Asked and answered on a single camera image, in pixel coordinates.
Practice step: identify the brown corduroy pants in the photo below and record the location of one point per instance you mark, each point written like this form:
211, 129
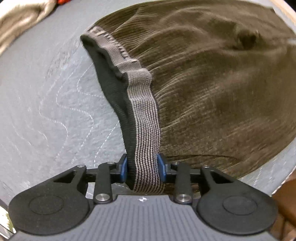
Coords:
202, 82

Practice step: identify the grey quilted mattress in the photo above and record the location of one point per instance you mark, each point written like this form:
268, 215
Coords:
54, 115

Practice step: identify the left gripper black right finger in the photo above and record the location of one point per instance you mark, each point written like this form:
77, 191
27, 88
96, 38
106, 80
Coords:
226, 204

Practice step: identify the beige fluffy blanket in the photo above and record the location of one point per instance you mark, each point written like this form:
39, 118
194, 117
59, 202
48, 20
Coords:
18, 16

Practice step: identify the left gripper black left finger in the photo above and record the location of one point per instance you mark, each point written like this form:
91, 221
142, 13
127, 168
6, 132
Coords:
64, 201

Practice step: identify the red pillow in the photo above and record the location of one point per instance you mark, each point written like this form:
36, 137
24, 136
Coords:
61, 2

